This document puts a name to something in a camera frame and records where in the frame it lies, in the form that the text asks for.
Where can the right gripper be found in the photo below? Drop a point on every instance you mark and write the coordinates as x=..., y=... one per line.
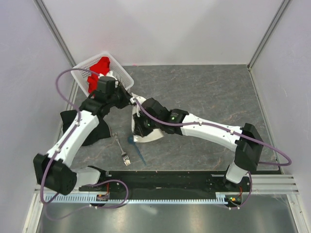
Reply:
x=138, y=128

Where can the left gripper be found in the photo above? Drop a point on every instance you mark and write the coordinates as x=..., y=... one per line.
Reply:
x=126, y=97

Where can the white cloth napkin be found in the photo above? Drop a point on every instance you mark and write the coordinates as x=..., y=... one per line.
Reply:
x=152, y=136

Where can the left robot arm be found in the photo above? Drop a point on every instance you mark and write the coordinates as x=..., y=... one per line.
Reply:
x=52, y=170

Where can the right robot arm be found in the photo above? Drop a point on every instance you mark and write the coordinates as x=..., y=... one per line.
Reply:
x=244, y=141

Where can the red cloth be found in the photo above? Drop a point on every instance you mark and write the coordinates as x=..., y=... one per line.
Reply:
x=101, y=67

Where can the black cloth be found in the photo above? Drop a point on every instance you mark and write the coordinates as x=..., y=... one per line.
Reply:
x=102, y=131

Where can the silver metal fork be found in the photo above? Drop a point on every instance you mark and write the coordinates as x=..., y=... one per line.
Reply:
x=124, y=155

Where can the white plastic basket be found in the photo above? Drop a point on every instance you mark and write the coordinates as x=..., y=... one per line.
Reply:
x=115, y=69

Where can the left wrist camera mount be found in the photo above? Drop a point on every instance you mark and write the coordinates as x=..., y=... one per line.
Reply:
x=111, y=74

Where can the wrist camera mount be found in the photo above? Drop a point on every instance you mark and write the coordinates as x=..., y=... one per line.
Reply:
x=136, y=103
x=111, y=74

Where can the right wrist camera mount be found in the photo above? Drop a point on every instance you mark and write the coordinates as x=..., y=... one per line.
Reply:
x=136, y=103

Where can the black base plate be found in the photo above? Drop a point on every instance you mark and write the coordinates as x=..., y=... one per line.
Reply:
x=175, y=185

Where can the slotted cable duct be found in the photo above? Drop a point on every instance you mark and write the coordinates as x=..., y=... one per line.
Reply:
x=101, y=199

